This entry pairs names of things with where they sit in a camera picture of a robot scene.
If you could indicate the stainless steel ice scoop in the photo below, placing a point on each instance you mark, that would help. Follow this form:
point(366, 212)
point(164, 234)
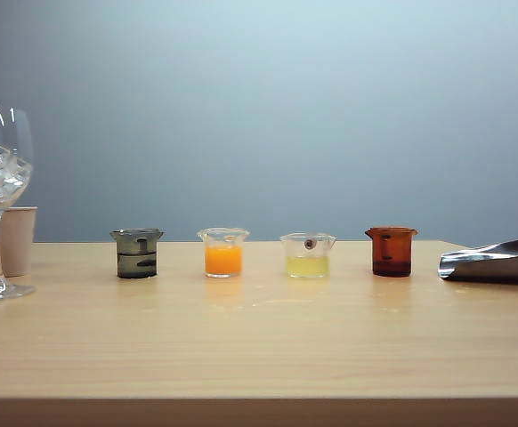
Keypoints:
point(499, 264)

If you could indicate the beaker with orange juice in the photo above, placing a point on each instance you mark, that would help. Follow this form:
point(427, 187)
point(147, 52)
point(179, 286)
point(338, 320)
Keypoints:
point(223, 260)

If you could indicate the beaker with pale yellow liquid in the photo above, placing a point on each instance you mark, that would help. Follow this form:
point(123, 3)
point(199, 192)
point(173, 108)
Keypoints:
point(308, 266)

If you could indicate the grey smoked glass beaker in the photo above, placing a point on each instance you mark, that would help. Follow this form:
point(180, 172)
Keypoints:
point(136, 262)

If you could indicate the amber brown glass beaker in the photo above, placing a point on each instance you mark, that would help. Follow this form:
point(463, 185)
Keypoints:
point(391, 253)

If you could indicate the beige paper cup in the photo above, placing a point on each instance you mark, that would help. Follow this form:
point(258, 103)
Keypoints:
point(18, 240)

